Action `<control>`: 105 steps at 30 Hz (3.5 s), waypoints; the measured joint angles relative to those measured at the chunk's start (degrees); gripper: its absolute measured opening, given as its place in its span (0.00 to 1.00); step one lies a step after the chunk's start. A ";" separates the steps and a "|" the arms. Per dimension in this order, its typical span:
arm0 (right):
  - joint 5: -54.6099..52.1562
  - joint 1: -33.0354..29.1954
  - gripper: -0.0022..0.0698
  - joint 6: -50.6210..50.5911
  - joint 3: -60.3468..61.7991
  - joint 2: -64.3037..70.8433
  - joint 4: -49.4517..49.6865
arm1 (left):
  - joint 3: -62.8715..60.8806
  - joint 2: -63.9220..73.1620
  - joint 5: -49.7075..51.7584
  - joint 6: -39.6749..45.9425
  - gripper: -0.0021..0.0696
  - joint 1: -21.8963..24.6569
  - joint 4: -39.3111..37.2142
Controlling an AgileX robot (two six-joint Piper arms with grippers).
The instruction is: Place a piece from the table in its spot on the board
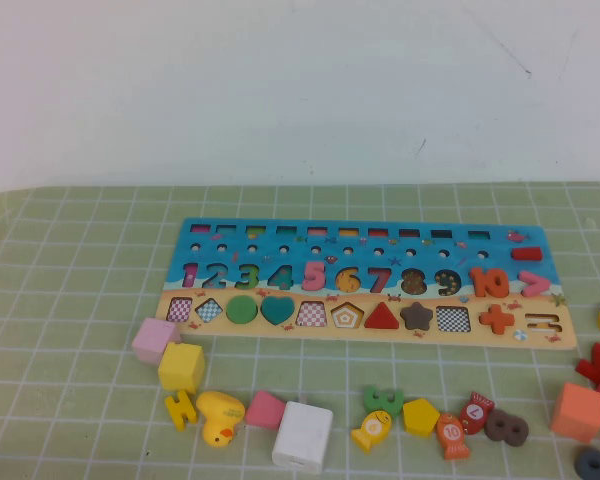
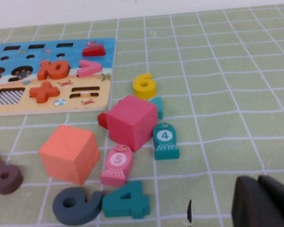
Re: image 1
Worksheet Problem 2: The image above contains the pink number five piece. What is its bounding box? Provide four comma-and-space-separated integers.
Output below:
301, 260, 328, 293

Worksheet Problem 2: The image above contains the wooden number shape puzzle board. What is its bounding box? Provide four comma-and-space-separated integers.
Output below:
162, 217, 579, 351

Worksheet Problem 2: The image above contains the teal heart piece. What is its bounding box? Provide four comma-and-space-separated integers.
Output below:
259, 296, 296, 326

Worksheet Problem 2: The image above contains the green circle piece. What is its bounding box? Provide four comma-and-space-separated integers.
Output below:
225, 294, 259, 325

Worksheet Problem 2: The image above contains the red triangle piece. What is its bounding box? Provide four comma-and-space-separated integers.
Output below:
363, 301, 400, 331

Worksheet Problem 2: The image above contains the brown star piece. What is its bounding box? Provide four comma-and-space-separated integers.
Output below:
398, 301, 435, 332

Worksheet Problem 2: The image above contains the pink trapezoid piece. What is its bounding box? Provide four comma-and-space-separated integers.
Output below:
243, 389, 287, 429

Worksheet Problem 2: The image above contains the orange number ten piece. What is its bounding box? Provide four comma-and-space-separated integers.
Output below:
468, 267, 510, 300

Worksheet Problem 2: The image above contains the green number three piece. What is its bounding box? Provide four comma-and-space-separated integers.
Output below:
363, 385, 405, 417

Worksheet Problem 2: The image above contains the yellow H-shaped piece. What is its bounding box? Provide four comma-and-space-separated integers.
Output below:
163, 388, 200, 432

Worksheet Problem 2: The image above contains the orange plus sign piece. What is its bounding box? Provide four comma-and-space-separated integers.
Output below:
478, 303, 516, 335

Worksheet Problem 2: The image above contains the yellow pentagon piece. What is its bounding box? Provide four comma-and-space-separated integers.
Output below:
402, 398, 441, 437

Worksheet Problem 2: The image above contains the pink greater-than sign piece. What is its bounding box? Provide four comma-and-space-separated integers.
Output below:
517, 271, 551, 299

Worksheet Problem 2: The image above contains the brown number eight piece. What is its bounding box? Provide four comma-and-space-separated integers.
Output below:
483, 408, 530, 446

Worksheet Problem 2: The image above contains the red number seven piece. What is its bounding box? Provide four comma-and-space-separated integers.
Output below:
574, 342, 600, 384

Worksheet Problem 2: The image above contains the dark grey number piece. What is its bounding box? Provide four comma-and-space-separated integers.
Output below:
573, 446, 600, 480

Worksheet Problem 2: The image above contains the yellow foam cube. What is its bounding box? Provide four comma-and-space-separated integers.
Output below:
157, 342, 206, 395

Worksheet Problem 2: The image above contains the pink foam cube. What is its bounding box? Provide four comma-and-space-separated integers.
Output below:
131, 317, 182, 366

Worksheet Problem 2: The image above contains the yellow rubber duck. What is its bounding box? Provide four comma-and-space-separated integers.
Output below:
194, 390, 247, 448

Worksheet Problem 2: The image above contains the white charger adapter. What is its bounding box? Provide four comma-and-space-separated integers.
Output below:
271, 397, 334, 475

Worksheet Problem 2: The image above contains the yellow wooden fish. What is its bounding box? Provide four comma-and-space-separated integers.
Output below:
349, 409, 394, 454

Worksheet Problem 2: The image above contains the green checked tablecloth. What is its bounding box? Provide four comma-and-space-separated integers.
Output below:
0, 182, 600, 480

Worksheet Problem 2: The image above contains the orange wooden fish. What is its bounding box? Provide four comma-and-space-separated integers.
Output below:
434, 412, 470, 461

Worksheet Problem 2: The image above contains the red wooden fish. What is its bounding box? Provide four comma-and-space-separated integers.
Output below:
458, 391, 496, 435

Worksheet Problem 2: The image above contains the orange foam cube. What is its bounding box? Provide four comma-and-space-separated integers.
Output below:
549, 382, 600, 445

